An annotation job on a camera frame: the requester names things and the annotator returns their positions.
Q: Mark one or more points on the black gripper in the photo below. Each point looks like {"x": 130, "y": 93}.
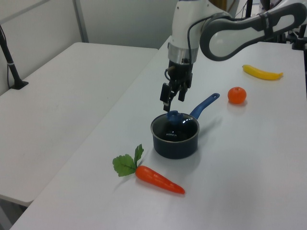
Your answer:
{"x": 180, "y": 73}

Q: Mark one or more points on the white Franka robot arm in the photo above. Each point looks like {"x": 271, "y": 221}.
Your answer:
{"x": 184, "y": 24}

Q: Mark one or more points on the glass lid with blue knob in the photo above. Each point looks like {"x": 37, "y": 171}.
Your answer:
{"x": 168, "y": 130}

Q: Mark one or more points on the dark blue saucepan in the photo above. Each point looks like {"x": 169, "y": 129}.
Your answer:
{"x": 175, "y": 148}

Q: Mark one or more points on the toy orange fruit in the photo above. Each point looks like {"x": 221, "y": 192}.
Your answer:
{"x": 237, "y": 95}

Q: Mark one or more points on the orange toy carrot with leaves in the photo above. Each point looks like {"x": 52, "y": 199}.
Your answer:
{"x": 156, "y": 178}

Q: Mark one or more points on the yellow toy banana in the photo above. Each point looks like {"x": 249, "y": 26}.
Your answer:
{"x": 261, "y": 74}

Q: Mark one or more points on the white side table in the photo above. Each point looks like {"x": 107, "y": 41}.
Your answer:
{"x": 60, "y": 107}

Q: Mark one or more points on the black pole with base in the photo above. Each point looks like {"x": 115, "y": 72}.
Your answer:
{"x": 12, "y": 69}

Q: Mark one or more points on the grey metal wall profile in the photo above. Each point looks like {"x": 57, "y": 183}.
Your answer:
{"x": 80, "y": 21}

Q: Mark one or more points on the black clamp mount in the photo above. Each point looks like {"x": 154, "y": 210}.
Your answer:
{"x": 299, "y": 40}

